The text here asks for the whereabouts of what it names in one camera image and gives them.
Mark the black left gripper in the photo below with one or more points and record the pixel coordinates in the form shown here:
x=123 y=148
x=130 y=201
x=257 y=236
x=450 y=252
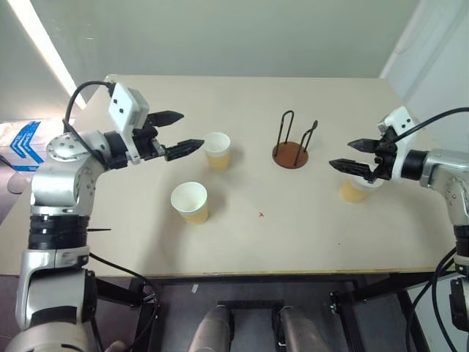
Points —
x=148 y=144

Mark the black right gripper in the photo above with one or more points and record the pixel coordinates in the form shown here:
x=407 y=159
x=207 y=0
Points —
x=385 y=154

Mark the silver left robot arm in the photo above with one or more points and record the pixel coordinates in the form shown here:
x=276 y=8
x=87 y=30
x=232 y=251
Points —
x=55 y=183

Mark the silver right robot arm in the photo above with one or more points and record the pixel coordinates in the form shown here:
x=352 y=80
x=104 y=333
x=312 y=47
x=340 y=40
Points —
x=439 y=165

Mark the yellow paper cup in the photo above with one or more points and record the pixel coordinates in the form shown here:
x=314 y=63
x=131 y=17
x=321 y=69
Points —
x=218 y=154
x=190 y=205
x=351 y=194

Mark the thin black pointed strip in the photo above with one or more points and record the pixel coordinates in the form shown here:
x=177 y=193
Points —
x=99 y=230

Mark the blue and white cardboard box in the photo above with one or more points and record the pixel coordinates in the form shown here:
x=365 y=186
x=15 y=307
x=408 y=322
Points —
x=25 y=143

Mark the small white label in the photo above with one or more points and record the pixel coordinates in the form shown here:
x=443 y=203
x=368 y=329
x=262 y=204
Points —
x=194 y=288

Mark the grey rounded floor object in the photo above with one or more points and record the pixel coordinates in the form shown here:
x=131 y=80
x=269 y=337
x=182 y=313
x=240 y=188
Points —
x=18 y=185

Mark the grey rounded shape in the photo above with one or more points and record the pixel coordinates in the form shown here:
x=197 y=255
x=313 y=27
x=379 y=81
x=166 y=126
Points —
x=300 y=331
x=212 y=330

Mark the pinkish rounded object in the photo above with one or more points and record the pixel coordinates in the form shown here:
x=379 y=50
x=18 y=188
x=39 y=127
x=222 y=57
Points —
x=118 y=346

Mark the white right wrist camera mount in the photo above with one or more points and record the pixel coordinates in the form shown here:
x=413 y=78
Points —
x=403 y=119

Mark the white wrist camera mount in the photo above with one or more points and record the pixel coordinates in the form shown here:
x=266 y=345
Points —
x=122 y=104
x=403 y=119

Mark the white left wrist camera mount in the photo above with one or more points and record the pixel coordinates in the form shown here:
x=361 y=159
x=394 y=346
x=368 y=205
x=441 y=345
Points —
x=122 y=104

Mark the black metal table frame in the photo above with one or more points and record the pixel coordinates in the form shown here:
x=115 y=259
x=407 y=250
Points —
x=256 y=278

